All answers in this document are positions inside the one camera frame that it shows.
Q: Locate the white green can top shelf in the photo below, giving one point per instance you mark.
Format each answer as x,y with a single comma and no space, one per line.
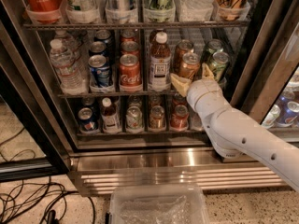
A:
83,11

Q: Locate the blue pepsi can bottom shelf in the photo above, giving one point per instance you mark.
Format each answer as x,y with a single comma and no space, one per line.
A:
87,120

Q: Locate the orange can bottom shelf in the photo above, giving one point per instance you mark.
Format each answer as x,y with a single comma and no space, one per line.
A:
156,118

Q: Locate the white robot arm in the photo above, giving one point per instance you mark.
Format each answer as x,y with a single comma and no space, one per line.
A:
233,133

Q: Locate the blue silver can top shelf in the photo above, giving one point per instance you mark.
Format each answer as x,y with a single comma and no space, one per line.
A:
120,11

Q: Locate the iced tea bottle middle shelf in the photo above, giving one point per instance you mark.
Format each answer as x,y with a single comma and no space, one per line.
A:
159,63

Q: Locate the red cola can top shelf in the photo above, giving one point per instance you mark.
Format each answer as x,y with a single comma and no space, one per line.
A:
44,11

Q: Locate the rear water bottle middle shelf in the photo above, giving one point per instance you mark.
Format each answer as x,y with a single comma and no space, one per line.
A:
68,41

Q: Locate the rear green can middle shelf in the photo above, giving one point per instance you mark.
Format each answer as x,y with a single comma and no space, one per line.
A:
212,46

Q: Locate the blue can right compartment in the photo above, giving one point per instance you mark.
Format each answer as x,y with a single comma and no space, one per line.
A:
288,115

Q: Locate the stainless steel fridge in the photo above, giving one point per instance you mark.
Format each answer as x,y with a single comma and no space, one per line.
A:
263,51

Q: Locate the clear plastic bin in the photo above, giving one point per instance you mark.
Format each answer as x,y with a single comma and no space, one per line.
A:
158,204

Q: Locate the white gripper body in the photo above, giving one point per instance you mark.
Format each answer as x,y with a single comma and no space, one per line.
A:
202,90

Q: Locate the front green can middle shelf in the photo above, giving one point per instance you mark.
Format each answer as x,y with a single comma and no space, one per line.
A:
218,64

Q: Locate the rear blue pepsi can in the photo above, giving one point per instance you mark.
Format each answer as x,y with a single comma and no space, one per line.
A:
103,36

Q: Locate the rear red cola can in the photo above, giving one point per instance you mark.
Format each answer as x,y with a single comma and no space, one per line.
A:
128,35

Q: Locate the tea bottle bottom shelf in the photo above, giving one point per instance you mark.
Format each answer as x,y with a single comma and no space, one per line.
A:
110,116

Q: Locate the front blue pepsi can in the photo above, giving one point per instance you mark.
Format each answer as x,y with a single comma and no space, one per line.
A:
100,70

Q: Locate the orange can shelf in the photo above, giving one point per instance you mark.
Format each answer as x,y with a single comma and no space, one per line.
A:
189,65
182,47
156,118
231,10

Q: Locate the red can bottom shelf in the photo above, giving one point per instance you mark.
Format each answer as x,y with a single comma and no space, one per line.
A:
179,117

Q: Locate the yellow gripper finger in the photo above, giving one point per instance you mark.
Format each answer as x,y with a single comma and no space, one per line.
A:
181,84
206,72

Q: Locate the front water bottle middle shelf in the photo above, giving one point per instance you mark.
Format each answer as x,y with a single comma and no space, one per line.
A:
66,68

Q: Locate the orange can top shelf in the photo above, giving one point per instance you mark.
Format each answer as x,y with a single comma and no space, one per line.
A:
231,10

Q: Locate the green white can bottom shelf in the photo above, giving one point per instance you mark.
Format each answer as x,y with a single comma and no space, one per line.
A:
134,118

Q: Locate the front red cola can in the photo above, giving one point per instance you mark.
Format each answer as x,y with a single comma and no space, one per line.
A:
130,71

